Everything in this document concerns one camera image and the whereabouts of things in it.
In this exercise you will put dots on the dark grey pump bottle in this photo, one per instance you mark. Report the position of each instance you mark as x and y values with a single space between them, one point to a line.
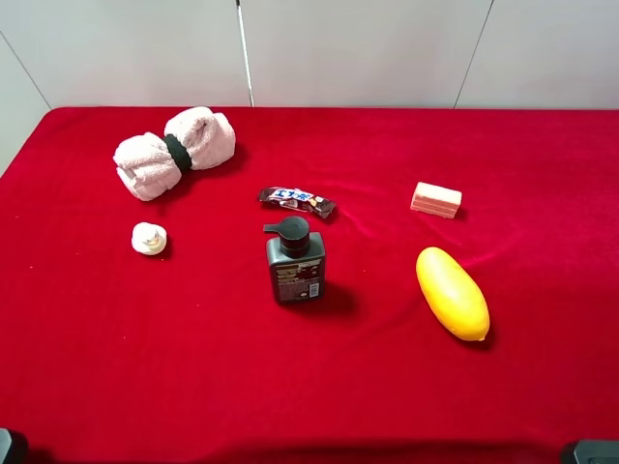
296 260

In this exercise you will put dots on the dark object corner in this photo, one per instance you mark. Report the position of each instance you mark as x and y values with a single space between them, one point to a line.
13 447
591 452

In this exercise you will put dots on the dark object bottom right corner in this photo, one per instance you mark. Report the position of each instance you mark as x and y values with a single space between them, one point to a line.
591 452

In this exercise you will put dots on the chocolate bar dark wrapper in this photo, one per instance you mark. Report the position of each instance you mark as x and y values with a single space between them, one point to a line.
297 200

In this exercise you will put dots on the pink layered wafer block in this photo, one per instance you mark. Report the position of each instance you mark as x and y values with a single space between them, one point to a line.
435 200

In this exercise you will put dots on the dark object bottom left corner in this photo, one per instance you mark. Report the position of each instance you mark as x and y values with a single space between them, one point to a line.
13 447

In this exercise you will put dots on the red velvet tablecloth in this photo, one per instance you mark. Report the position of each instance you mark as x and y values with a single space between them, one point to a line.
109 355

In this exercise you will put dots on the yellow mango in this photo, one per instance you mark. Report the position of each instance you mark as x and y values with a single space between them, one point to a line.
452 295

